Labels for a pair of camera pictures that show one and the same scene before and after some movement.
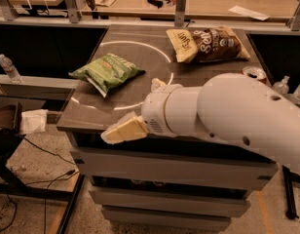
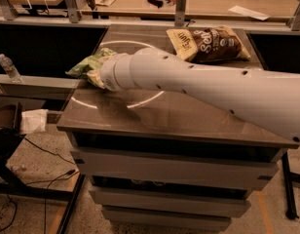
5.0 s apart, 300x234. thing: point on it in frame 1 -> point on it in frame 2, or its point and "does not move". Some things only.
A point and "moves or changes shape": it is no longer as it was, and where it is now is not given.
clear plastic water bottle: x=10 y=69 does not move
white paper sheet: x=248 y=13 does not move
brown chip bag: x=210 y=44 does not move
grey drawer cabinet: x=160 y=182 does not move
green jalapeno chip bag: x=107 y=71 moves or changes shape
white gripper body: x=153 y=109 -> x=107 y=74
